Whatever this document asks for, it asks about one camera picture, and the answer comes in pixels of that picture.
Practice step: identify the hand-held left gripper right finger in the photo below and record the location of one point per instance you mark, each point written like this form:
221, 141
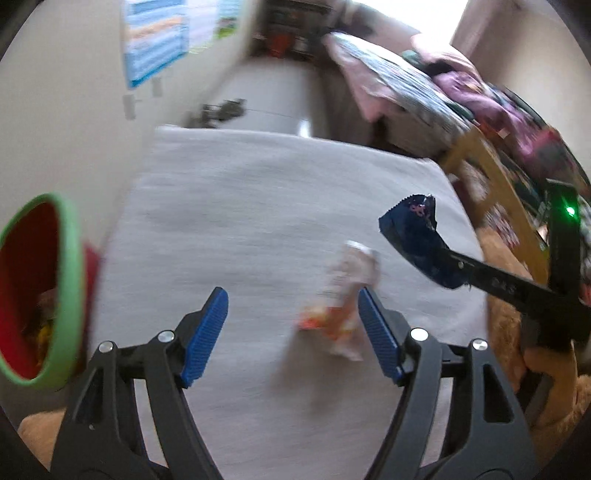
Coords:
376, 337

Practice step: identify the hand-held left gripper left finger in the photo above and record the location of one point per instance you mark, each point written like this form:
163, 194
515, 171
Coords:
205, 332

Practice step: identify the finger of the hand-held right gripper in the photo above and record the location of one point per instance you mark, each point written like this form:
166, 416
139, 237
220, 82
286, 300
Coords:
466, 270

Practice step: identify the pink white wrapper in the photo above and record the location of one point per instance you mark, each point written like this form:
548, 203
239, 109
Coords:
346, 295

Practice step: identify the dark blue snack wrapper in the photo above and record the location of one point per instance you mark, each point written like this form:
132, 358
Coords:
415, 240

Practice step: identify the green-rimmed red trash bin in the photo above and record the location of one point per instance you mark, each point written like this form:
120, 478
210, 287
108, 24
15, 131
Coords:
27, 277

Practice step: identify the person's right hand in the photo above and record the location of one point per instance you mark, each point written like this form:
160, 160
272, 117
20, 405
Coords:
556, 369

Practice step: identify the orange fluffy blanket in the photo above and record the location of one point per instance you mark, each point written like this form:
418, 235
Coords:
501, 332

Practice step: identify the white fleece mat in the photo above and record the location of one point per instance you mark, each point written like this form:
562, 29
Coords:
254, 207

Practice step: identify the purple blanket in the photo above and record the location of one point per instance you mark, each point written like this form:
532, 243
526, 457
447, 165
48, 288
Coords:
480, 99

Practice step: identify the bed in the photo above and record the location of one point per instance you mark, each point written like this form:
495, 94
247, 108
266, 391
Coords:
341, 124

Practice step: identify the patchwork quilt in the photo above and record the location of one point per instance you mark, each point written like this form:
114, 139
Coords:
406, 87

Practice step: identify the pink bedsheet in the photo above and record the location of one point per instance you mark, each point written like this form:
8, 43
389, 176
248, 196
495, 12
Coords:
364, 92

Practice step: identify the pink pillow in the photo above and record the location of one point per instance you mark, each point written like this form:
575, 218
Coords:
438, 50

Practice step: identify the white wall socket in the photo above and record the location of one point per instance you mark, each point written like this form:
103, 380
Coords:
158, 86
129, 106

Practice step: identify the large blue wall poster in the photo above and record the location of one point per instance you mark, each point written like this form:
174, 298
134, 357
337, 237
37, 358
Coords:
157, 41

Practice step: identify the white chart wall poster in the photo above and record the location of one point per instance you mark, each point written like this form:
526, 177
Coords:
201, 23

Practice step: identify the green wall poster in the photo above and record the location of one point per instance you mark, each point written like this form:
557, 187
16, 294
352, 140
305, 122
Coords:
228, 16

